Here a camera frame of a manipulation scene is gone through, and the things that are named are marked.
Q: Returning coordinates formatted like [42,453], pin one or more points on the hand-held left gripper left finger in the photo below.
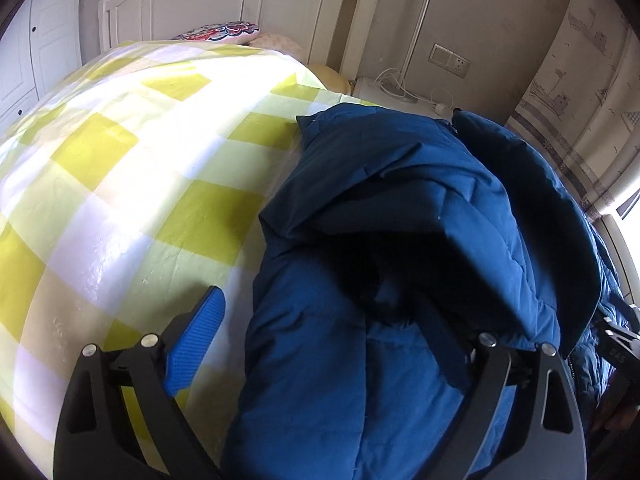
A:
[200,330]

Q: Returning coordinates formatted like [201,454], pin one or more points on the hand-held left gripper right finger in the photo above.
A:
[492,375]

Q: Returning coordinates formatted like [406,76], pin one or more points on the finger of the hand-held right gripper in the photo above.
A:
[620,350]

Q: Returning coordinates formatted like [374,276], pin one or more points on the blue down jacket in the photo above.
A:
[400,185]

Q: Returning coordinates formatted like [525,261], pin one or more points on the yellow checkered blanket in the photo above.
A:
[125,185]

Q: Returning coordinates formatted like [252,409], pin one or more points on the printed curtain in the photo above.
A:
[575,85]

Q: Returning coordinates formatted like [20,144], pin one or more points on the yellow pillow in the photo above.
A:
[332,77]

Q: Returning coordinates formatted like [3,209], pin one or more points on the pink pillow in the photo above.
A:
[280,45]

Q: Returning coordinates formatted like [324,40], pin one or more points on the white nightstand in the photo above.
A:
[380,92]

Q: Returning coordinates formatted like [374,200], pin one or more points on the floral patterned pillow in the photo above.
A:
[225,32]

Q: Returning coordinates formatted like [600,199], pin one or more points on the white wardrobe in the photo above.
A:
[45,35]

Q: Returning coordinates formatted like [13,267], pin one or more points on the metal pole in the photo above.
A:
[417,35]

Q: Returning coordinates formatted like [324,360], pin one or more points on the wall switch and socket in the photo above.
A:
[451,60]

